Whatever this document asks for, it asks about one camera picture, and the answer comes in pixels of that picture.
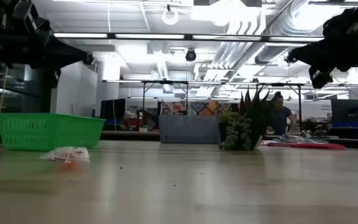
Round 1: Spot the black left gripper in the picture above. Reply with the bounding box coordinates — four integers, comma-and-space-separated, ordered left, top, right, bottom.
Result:
3, 0, 90, 70

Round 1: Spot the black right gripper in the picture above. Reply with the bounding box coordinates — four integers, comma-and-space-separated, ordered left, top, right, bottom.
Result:
290, 0, 358, 72

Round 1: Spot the green plastic basket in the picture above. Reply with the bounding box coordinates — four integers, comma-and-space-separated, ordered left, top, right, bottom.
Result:
0, 112, 106, 152

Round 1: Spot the white blue candy bar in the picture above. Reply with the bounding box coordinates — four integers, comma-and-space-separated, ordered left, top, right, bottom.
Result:
273, 134, 304, 143

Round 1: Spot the teal clear wrapped candy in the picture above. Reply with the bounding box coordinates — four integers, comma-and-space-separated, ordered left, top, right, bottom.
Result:
300, 136, 329, 144

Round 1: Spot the black computer monitor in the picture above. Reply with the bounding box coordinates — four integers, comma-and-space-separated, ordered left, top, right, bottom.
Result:
100, 98, 126, 121
331, 99, 358, 123

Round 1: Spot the blue desk panel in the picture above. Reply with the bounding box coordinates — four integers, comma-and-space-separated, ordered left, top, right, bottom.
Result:
333, 121, 358, 129

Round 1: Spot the potted succulent plant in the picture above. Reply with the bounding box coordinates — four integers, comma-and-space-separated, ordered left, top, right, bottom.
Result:
218, 88, 272, 151

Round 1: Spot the grey translucent bin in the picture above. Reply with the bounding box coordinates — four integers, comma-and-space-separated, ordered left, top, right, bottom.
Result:
158, 114, 222, 144

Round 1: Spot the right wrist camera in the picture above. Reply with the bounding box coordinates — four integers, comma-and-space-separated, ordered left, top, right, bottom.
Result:
308, 64, 334, 90

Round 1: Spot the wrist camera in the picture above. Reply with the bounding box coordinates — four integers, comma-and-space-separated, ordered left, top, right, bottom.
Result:
45, 68, 62, 88
308, 64, 334, 90

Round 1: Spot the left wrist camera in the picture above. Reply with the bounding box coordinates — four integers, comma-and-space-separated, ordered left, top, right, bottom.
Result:
45, 68, 62, 88

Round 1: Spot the black background table frame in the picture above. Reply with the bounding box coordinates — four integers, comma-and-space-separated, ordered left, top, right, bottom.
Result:
141, 80, 189, 116
255, 82, 304, 131

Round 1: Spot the black metal table frame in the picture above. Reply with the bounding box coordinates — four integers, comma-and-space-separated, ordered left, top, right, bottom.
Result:
99, 129, 358, 151

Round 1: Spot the white ring lamp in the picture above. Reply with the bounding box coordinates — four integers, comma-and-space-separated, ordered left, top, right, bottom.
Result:
162, 7, 180, 26

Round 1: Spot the colourful patterned wall hanging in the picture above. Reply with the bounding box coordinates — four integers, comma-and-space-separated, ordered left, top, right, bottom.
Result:
159, 101, 239, 116

